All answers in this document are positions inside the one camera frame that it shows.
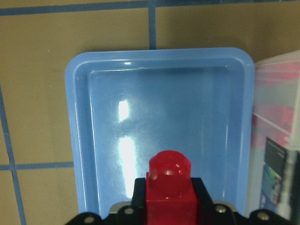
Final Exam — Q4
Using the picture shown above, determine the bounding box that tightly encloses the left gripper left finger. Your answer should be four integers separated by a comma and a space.
131, 178, 146, 210

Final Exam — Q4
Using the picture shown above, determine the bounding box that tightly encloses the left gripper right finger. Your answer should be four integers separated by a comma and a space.
191, 178, 213, 211

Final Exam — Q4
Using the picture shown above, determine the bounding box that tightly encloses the red toy block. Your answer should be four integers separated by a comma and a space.
145, 150, 197, 225

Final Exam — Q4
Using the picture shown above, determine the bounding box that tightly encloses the clear plastic storage box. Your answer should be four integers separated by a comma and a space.
246, 51, 300, 225

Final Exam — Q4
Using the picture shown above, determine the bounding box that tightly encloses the blue plastic tray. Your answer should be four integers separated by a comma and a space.
65, 47, 255, 217

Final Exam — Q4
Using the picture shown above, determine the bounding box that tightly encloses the brown grid table mat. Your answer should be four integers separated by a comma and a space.
0, 0, 300, 225

